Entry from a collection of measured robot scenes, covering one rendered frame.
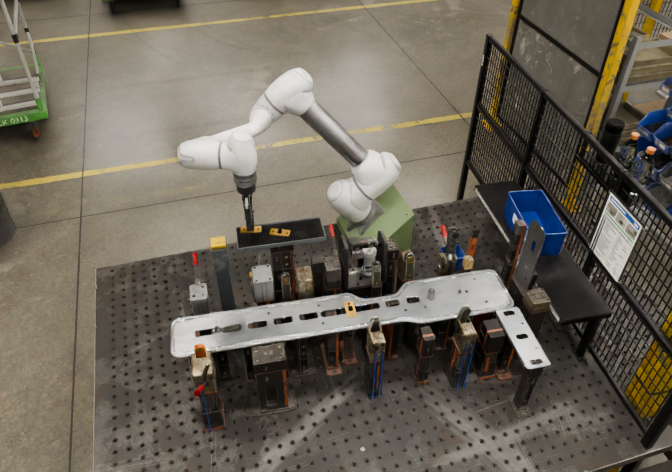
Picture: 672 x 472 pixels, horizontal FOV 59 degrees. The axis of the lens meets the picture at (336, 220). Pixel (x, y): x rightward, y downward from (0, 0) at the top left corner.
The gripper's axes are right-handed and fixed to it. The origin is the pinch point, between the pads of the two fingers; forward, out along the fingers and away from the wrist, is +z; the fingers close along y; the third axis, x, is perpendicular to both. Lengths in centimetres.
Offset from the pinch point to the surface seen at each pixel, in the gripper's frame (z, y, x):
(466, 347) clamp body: 28, 46, 82
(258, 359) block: 23, 51, 3
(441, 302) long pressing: 25, 25, 77
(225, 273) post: 25.7, 3.1, -12.5
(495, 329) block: 27, 39, 96
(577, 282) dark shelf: 22, 21, 135
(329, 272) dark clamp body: 18.7, 12.2, 31.5
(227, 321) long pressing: 25.6, 29.8, -9.9
